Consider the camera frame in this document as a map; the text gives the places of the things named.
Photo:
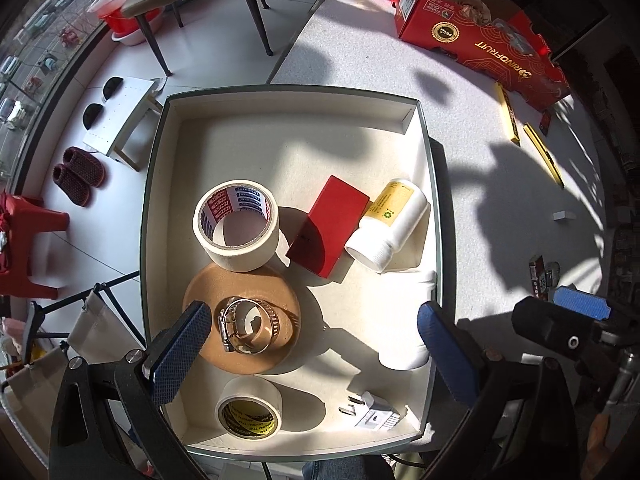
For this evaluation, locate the yellow flat strip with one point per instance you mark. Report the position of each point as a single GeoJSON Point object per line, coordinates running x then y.
{"type": "Point", "coordinates": [507, 115]}

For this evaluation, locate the red plastic stool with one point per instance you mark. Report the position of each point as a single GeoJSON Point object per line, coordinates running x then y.
{"type": "Point", "coordinates": [25, 240]}

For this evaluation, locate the white low stool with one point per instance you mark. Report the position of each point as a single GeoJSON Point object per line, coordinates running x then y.
{"type": "Point", "coordinates": [125, 120]}

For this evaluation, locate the person's leg in jeans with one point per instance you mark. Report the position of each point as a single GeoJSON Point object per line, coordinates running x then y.
{"type": "Point", "coordinates": [345, 471]}

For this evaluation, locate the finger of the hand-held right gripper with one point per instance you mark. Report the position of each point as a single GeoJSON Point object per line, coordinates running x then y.
{"type": "Point", "coordinates": [582, 302]}
{"type": "Point", "coordinates": [545, 322]}

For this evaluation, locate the yellow utility knife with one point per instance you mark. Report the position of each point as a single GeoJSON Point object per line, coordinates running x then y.
{"type": "Point", "coordinates": [542, 152]}

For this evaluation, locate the white bottle yellow label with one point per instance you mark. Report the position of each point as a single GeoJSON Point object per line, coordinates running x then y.
{"type": "Point", "coordinates": [395, 220]}

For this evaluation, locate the white shallow tray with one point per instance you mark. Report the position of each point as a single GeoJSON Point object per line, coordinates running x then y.
{"type": "Point", "coordinates": [300, 135]}

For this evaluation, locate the black folding stand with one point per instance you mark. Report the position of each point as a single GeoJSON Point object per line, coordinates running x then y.
{"type": "Point", "coordinates": [32, 320]}

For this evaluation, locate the small dark red item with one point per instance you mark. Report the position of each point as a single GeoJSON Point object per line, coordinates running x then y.
{"type": "Point", "coordinates": [545, 122]}

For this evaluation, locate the white fabric panel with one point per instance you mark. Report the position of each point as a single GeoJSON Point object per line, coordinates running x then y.
{"type": "Point", "coordinates": [92, 322]}

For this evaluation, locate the small pale flat block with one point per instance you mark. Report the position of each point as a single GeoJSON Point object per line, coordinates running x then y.
{"type": "Point", "coordinates": [562, 216]}

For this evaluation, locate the brown tape roll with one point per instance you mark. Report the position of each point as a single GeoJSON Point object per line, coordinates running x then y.
{"type": "Point", "coordinates": [282, 300]}

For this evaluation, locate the red cigarette box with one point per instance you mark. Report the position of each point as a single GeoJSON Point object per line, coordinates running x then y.
{"type": "Point", "coordinates": [327, 230]}

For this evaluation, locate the small tape roll yellow core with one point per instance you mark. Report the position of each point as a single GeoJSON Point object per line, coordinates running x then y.
{"type": "Point", "coordinates": [245, 387]}

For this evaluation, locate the dark red slipper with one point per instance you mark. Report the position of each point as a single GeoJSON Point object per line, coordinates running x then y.
{"type": "Point", "coordinates": [85, 166]}
{"type": "Point", "coordinates": [72, 185]}

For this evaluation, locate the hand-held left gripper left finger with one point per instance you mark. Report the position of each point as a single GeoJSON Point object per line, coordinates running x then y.
{"type": "Point", "coordinates": [182, 355]}

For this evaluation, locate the small dark red box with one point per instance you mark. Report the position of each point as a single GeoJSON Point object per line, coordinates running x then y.
{"type": "Point", "coordinates": [537, 275]}

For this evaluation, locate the white power plug adapter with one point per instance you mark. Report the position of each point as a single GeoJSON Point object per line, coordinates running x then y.
{"type": "Point", "coordinates": [375, 410]}

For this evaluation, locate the masking tape roll blue print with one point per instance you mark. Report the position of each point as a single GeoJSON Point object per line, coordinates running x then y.
{"type": "Point", "coordinates": [220, 255]}

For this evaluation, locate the red cardboard fruit box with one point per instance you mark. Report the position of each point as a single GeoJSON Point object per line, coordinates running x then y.
{"type": "Point", "coordinates": [475, 45]}

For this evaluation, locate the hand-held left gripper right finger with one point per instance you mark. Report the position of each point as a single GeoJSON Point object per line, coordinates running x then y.
{"type": "Point", "coordinates": [447, 355]}

